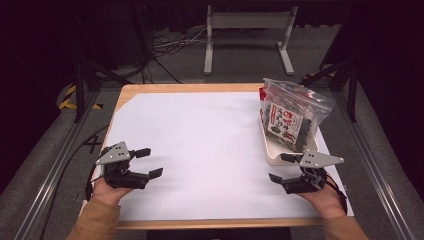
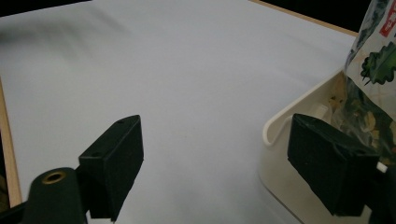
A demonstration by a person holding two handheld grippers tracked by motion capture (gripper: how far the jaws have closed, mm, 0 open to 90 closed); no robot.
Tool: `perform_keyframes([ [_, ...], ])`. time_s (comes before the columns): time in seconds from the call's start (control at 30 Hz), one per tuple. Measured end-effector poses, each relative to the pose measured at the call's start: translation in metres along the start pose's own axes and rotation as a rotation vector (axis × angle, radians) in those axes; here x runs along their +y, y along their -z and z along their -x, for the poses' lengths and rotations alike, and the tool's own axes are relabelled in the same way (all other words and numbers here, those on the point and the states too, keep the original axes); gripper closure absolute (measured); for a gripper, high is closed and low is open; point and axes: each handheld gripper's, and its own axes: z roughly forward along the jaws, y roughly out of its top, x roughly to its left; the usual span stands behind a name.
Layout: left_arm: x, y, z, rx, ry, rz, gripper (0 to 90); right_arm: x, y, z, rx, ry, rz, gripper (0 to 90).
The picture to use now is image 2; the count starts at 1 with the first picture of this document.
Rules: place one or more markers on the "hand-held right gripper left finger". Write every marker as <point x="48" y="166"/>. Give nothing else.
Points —
<point x="115" y="165"/>

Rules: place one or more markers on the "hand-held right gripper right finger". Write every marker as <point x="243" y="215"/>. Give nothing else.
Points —
<point x="330" y="165"/>

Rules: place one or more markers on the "white divided storage box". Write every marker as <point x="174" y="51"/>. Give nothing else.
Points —
<point x="280" y="186"/>

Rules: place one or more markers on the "clear dried vegetable packet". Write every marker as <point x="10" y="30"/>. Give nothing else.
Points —
<point x="378" y="62"/>

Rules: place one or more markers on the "white table mat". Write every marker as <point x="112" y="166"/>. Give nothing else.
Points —
<point x="193" y="77"/>

